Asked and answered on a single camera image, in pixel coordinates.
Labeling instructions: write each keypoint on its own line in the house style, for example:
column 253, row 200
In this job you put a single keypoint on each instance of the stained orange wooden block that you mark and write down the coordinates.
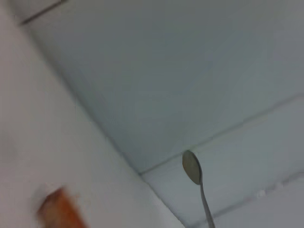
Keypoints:
column 61, row 211

